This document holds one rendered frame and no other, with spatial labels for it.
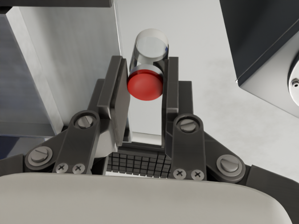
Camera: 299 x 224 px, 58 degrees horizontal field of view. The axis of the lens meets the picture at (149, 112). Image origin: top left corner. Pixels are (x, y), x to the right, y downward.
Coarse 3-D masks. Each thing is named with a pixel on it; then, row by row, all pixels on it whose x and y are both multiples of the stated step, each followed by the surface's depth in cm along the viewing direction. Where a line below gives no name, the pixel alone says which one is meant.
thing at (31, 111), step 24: (0, 24) 41; (24, 24) 40; (0, 48) 44; (24, 48) 41; (0, 72) 48; (24, 72) 47; (0, 96) 52; (24, 96) 51; (48, 96) 49; (0, 120) 57; (24, 120) 56; (48, 120) 56
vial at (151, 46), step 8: (144, 32) 17; (152, 32) 16; (160, 32) 17; (136, 40) 17; (144, 40) 16; (152, 40) 16; (160, 40) 16; (136, 48) 16; (144, 48) 15; (152, 48) 15; (160, 48) 16; (136, 56) 15; (144, 56) 15; (152, 56) 15; (160, 56) 15; (136, 64) 15; (144, 64) 14; (152, 64) 15; (160, 64) 15; (160, 72) 14
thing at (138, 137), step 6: (132, 132) 72; (138, 132) 72; (132, 138) 70; (138, 138) 71; (144, 138) 71; (150, 138) 71; (156, 138) 71; (156, 144) 71; (114, 174) 84; (120, 174) 83; (126, 174) 83; (132, 174) 83
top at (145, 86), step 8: (136, 72) 14; (144, 72) 14; (152, 72) 14; (128, 80) 14; (136, 80) 14; (144, 80) 14; (152, 80) 14; (160, 80) 14; (128, 88) 15; (136, 88) 15; (144, 88) 15; (152, 88) 15; (160, 88) 14; (136, 96) 15; (144, 96) 15; (152, 96) 15
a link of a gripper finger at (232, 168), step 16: (176, 64) 13; (176, 80) 12; (176, 96) 12; (192, 96) 13; (176, 112) 11; (192, 112) 12; (208, 144) 11; (208, 160) 10; (224, 160) 10; (240, 160) 10; (208, 176) 11; (224, 176) 10; (240, 176) 10
